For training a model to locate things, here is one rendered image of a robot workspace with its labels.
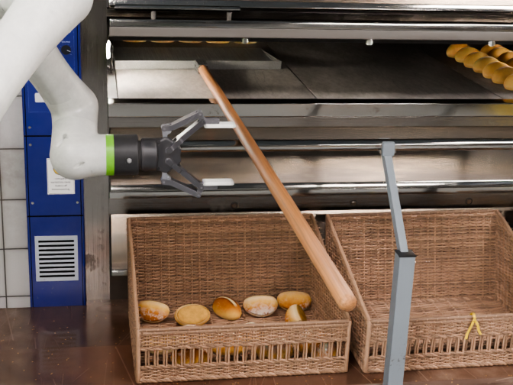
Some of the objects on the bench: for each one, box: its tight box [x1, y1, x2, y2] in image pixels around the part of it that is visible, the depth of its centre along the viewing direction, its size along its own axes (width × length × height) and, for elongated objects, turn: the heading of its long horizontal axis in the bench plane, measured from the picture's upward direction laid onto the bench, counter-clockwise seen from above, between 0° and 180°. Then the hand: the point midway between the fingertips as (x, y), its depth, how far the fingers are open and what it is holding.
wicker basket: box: [125, 212, 352, 384], centre depth 262 cm, size 49×56×28 cm
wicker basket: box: [325, 209, 513, 374], centre depth 272 cm, size 49×56×28 cm
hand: (229, 153), depth 219 cm, fingers open, 13 cm apart
